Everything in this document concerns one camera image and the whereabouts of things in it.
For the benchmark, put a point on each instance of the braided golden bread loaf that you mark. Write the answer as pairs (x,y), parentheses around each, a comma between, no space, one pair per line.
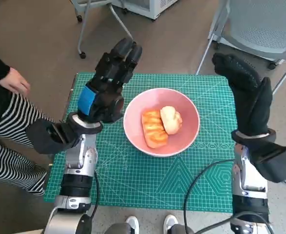
(152,131)

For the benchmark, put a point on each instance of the white shoe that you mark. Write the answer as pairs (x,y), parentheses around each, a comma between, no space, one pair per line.
(132,224)
(170,223)

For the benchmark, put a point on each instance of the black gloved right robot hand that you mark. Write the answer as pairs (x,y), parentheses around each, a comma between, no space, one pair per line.
(250,102)

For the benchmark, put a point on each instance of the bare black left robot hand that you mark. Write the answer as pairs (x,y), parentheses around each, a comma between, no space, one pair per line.
(106,97)

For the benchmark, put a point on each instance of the round pale bread roll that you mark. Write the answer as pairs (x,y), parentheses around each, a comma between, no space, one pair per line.
(172,119)

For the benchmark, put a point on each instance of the person's hand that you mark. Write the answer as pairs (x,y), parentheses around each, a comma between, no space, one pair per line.
(16,83)

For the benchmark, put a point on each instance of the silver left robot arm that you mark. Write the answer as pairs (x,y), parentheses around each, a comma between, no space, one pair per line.
(79,158)

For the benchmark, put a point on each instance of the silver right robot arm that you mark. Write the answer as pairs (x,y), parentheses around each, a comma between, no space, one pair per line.
(250,175)

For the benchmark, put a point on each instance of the green cutting mat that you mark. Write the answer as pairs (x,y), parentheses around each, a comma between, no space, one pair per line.
(133,180)

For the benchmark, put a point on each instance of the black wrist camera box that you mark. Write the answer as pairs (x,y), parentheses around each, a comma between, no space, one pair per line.
(276,161)
(45,136)

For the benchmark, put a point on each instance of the person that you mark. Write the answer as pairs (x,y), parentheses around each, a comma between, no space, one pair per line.
(11,146)

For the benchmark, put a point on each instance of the grey wheeled chair frame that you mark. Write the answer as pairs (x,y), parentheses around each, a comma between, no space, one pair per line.
(83,31)

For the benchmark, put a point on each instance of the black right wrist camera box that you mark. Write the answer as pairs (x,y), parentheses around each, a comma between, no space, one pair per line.
(276,161)

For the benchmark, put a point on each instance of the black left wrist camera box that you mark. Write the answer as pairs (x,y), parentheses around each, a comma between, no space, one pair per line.
(45,136)

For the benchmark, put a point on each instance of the pink bowl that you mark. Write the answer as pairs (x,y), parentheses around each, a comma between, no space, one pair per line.
(186,136)

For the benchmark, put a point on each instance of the white cabinet appliance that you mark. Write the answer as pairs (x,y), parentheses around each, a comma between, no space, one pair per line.
(152,9)

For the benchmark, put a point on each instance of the grey leg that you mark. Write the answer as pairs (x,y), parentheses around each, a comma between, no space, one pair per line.
(179,230)
(117,229)

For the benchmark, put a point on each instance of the grey perforated seat chair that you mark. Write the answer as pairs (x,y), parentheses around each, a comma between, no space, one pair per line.
(259,29)

